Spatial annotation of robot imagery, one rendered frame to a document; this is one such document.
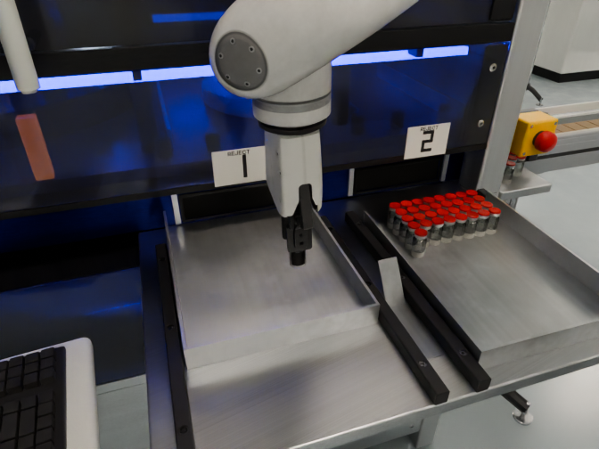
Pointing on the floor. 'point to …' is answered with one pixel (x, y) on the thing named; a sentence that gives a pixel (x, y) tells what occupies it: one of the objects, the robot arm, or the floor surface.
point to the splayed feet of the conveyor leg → (519, 407)
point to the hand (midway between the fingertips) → (296, 230)
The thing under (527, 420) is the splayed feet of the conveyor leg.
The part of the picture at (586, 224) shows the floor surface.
